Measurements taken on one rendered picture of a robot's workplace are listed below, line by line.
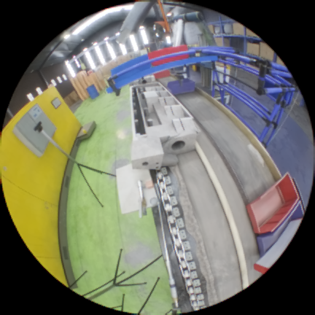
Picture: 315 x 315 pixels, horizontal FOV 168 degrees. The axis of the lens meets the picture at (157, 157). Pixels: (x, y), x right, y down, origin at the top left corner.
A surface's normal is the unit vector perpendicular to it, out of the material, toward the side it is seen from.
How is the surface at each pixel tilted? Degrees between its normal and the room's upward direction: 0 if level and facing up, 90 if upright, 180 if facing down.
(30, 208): 90
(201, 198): 0
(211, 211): 0
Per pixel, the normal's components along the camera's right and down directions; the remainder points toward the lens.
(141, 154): 0.09, 0.00
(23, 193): 0.95, -0.30
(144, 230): -0.22, -0.54
